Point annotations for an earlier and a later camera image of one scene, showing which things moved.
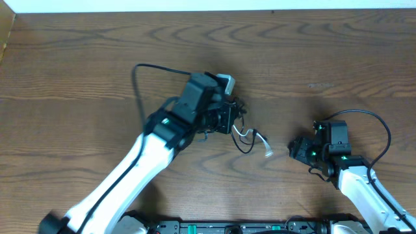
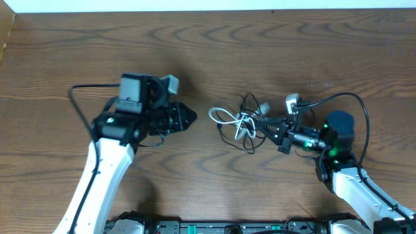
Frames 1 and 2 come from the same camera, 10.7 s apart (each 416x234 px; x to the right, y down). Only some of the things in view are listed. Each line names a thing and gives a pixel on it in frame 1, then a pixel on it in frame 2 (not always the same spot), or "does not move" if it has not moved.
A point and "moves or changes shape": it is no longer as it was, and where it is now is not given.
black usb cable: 255,134 moves or changes shape
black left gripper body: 228,117 → 177,116
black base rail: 289,227 does not move
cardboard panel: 6,19 does not move
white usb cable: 268,151 moves or changes shape
